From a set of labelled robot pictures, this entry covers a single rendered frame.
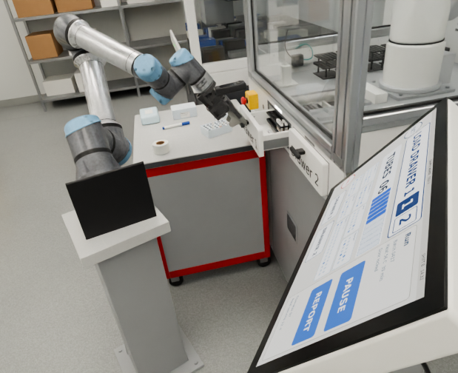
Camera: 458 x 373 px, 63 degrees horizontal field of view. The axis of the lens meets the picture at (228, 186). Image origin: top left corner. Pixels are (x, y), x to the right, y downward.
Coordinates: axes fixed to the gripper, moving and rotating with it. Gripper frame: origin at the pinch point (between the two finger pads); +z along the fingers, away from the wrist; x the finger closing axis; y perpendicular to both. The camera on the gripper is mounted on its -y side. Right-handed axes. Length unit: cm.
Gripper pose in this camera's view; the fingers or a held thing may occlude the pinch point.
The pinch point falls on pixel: (245, 120)
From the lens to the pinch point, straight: 146.6
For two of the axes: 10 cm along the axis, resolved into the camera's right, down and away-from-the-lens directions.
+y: -7.4, 6.4, 2.0
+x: 2.0, 4.9, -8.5
